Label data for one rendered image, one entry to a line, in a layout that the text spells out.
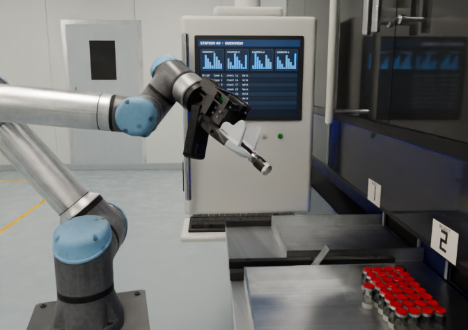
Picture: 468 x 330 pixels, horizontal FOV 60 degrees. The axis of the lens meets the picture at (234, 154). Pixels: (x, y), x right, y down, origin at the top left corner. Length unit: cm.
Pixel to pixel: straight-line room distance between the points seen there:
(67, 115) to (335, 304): 64
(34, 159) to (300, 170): 97
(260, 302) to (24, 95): 61
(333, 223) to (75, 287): 76
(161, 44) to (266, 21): 465
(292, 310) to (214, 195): 83
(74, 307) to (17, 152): 36
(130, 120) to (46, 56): 575
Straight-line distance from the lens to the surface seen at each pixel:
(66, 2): 650
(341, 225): 131
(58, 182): 102
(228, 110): 80
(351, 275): 99
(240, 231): 123
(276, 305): 86
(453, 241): 85
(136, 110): 80
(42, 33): 656
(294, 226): 127
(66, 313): 95
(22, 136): 104
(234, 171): 157
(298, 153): 159
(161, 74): 94
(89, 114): 84
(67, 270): 91
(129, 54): 619
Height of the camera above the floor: 132
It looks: 10 degrees down
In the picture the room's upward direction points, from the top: straight up
